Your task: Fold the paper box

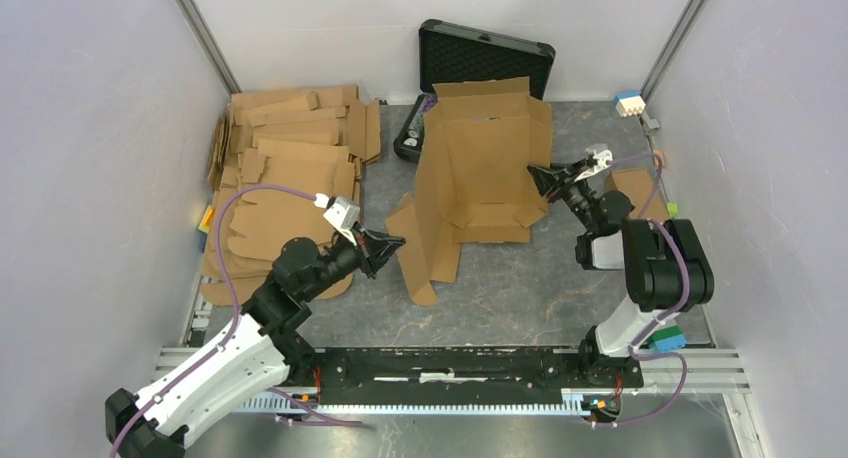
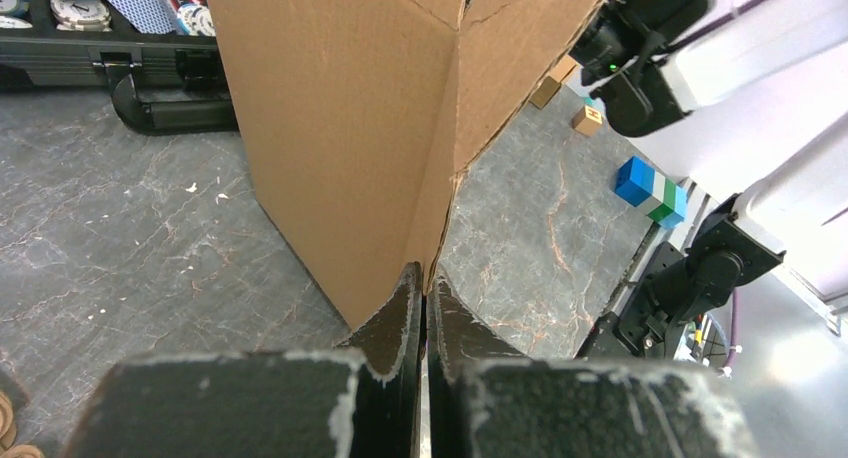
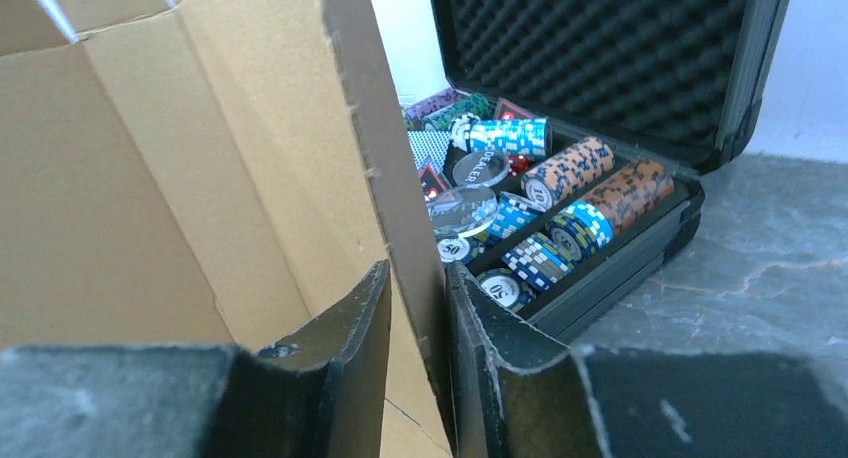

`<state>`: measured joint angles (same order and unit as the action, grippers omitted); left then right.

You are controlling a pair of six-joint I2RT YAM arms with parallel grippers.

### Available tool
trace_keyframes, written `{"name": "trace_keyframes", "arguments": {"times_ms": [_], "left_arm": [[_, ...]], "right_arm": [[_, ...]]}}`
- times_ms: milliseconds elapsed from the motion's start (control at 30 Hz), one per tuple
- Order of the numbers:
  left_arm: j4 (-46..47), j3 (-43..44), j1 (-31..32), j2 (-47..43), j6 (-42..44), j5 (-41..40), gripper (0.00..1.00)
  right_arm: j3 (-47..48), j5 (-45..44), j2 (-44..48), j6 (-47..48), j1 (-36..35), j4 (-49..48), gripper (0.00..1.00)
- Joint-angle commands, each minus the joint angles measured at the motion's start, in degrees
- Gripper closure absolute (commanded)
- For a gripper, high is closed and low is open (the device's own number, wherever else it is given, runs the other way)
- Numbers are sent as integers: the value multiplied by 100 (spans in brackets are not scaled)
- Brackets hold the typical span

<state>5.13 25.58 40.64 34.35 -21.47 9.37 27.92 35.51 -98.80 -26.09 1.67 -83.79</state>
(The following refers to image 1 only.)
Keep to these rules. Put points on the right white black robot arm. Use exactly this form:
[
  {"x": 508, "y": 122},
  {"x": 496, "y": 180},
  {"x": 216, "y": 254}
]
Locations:
[{"x": 665, "y": 268}]

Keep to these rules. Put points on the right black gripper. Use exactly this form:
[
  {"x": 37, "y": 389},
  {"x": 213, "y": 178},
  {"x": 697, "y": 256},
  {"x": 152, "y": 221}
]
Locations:
[{"x": 546, "y": 180}]

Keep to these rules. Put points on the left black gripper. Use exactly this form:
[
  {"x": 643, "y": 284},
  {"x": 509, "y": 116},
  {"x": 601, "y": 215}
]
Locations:
[{"x": 377, "y": 248}]

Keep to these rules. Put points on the stack of flat cardboard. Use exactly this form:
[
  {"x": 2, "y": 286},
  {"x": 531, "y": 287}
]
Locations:
[{"x": 269, "y": 146}]

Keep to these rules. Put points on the blue green block stack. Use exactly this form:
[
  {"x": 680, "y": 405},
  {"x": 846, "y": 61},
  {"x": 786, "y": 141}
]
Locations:
[{"x": 666, "y": 340}]

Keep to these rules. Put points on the black poker chip case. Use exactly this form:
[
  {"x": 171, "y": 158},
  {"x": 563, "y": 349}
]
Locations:
[{"x": 451, "y": 53}]

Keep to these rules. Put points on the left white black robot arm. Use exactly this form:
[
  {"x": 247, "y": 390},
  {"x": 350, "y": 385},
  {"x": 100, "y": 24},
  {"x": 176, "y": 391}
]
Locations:
[{"x": 260, "y": 349}]

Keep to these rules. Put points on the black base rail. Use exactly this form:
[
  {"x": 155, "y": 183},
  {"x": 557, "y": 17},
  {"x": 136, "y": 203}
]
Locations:
[{"x": 491, "y": 375}]

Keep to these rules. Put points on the blue white toy block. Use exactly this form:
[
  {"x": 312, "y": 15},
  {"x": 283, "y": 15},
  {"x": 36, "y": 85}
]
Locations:
[{"x": 629, "y": 103}]

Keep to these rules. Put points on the cardboard box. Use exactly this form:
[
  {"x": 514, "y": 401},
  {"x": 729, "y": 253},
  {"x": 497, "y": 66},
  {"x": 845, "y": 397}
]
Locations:
[
  {"x": 472, "y": 183},
  {"x": 637, "y": 184}
]

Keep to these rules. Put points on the grey small block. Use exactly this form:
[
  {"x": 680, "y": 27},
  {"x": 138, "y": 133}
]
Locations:
[{"x": 649, "y": 125}]

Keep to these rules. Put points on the orange yellow block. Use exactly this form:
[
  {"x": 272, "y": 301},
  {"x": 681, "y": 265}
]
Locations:
[{"x": 205, "y": 225}]

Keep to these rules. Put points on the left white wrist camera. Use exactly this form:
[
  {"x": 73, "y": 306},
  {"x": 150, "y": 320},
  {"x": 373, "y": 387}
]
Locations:
[{"x": 341, "y": 213}]

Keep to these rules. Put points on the green small cube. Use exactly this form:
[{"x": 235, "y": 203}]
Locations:
[{"x": 672, "y": 209}]

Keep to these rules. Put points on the folded closed cardboard box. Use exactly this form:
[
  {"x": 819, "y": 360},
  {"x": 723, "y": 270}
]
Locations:
[{"x": 637, "y": 184}]

